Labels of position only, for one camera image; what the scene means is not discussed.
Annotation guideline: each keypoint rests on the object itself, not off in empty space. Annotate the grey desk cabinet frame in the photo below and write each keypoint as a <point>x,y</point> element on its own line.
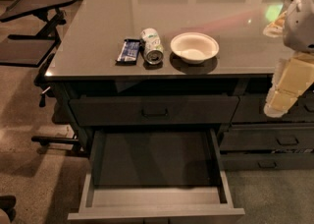
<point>67,90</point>

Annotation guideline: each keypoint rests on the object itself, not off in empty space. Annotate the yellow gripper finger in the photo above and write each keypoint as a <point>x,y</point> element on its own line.
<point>275,28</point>
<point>291,79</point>

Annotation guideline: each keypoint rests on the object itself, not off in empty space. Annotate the white paper bowl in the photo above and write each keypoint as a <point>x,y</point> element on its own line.
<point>194,47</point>

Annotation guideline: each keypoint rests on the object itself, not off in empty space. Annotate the blue snack bag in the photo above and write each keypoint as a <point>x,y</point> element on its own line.
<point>129,52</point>

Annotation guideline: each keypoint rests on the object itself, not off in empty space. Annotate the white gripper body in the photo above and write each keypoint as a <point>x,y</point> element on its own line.
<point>300,27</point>

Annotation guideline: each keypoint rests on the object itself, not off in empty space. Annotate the open grey middle drawer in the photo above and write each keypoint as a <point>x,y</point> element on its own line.
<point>156,178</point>

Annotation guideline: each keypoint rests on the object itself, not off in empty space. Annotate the black drawer handle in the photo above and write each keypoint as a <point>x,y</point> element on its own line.
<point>159,114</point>

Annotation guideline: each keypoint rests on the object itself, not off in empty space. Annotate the black adjustable side stand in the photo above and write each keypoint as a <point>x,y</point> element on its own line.
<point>31,50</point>

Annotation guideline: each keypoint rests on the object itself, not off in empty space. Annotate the right grey drawer cabinet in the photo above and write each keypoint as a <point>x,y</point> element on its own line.
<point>253,141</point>

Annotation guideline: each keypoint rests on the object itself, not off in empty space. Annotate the green white 7up can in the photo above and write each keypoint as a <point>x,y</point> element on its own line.
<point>153,48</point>

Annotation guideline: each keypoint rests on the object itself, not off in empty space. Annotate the closed grey top drawer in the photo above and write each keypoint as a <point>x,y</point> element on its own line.
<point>126,110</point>

